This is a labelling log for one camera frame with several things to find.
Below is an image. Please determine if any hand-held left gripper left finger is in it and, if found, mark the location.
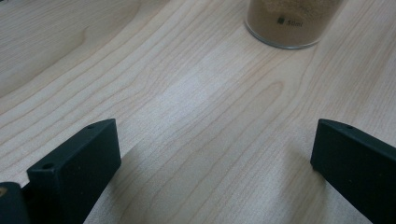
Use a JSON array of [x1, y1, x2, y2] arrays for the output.
[[26, 118, 122, 224]]

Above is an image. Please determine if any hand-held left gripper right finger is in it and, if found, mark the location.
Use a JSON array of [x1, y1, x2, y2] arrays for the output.
[[310, 118, 396, 224]]

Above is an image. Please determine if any silver-lid glass jar brown powder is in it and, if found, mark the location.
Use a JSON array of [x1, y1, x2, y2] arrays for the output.
[[244, 0, 345, 50]]

